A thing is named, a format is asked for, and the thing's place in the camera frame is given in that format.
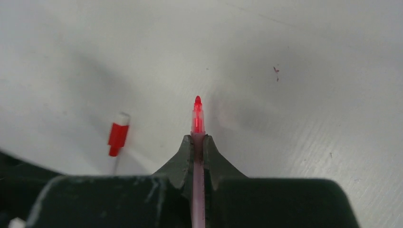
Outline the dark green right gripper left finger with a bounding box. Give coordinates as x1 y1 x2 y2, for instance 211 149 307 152
26 135 193 228

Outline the pink highlighter pen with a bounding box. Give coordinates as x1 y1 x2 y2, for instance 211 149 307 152
191 96 206 228

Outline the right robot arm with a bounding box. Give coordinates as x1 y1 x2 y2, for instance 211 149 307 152
0 135 359 228

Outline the red pen cap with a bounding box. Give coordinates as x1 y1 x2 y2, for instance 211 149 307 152
108 112 131 157

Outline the white pen red end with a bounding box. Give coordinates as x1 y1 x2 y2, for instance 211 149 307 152
112 156 121 175

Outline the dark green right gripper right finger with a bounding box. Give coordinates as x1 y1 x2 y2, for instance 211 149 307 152
203 136 359 228

